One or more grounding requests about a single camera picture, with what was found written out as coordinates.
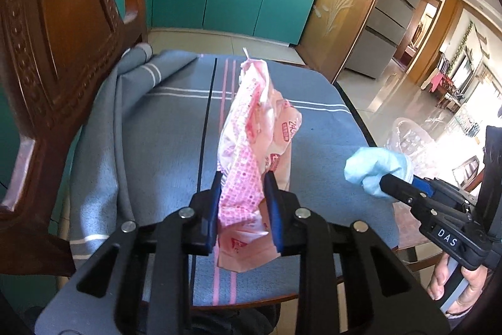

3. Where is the wood framed glass partition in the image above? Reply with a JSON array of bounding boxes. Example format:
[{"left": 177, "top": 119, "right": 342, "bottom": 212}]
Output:
[{"left": 298, "top": 0, "right": 401, "bottom": 84}]

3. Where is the carved wooden chair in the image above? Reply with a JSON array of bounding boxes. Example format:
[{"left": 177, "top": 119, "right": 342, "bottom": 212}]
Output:
[{"left": 0, "top": 0, "right": 434, "bottom": 314}]

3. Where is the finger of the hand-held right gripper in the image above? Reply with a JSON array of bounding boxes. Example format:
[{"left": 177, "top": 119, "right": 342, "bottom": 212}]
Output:
[
  {"left": 412, "top": 176, "right": 472, "bottom": 213},
  {"left": 379, "top": 172, "right": 439, "bottom": 220}
]

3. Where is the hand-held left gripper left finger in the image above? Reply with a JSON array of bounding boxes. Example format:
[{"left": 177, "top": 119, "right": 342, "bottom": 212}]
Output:
[{"left": 35, "top": 170, "right": 224, "bottom": 335}]

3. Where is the flat television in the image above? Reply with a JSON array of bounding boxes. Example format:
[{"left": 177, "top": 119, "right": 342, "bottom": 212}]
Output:
[{"left": 451, "top": 48, "right": 475, "bottom": 92}]

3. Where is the white lattice plastic basket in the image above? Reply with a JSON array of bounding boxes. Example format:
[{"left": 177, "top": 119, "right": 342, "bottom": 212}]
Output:
[{"left": 392, "top": 122, "right": 433, "bottom": 163}]

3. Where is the blue napkin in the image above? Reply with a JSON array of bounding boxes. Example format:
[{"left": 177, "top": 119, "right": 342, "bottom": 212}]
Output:
[{"left": 344, "top": 147, "right": 413, "bottom": 199}]

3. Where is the grey refrigerator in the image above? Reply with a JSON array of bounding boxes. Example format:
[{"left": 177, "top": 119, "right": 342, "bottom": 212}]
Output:
[{"left": 343, "top": 0, "right": 436, "bottom": 80}]

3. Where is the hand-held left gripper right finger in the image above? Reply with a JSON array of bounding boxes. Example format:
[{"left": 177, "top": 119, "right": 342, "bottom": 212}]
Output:
[{"left": 263, "top": 171, "right": 450, "bottom": 335}]

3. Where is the person's right hand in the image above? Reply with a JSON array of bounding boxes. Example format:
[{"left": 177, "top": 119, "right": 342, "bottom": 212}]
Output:
[{"left": 427, "top": 254, "right": 495, "bottom": 320}]

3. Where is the red tablecloth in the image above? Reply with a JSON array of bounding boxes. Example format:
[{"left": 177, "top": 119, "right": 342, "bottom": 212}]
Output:
[{"left": 429, "top": 72, "right": 451, "bottom": 93}]

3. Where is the blue striped blanket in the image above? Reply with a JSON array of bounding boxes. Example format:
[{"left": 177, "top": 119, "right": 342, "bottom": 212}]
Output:
[{"left": 68, "top": 42, "right": 398, "bottom": 306}]

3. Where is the pink printed plastic bag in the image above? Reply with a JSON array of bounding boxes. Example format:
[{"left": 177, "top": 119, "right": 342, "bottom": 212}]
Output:
[{"left": 216, "top": 48, "right": 303, "bottom": 273}]

